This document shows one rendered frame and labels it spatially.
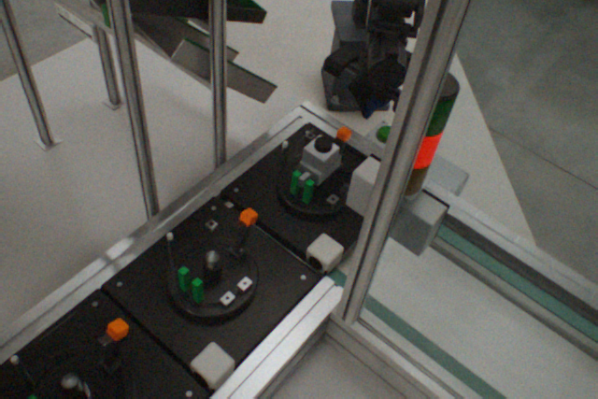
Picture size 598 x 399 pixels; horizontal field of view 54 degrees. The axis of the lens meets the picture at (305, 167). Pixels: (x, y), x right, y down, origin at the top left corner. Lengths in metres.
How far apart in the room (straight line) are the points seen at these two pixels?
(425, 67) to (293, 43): 1.01
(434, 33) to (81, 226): 0.81
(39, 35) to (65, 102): 1.70
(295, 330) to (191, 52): 0.47
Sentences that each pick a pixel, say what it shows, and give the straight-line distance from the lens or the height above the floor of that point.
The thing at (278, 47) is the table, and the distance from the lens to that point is 1.53.
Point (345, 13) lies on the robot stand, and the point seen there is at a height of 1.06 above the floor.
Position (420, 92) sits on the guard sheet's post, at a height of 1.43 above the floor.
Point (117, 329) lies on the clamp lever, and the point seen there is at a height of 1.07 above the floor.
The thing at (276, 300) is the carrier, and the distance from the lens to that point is 0.93.
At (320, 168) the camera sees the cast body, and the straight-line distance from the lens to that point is 0.97.
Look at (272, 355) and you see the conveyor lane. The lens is 0.91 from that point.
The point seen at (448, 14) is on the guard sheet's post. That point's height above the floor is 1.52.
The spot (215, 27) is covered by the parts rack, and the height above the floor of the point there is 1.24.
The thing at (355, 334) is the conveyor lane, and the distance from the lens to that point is 0.95.
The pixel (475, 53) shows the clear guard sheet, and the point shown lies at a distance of 0.54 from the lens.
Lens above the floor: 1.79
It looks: 49 degrees down
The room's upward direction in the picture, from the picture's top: 8 degrees clockwise
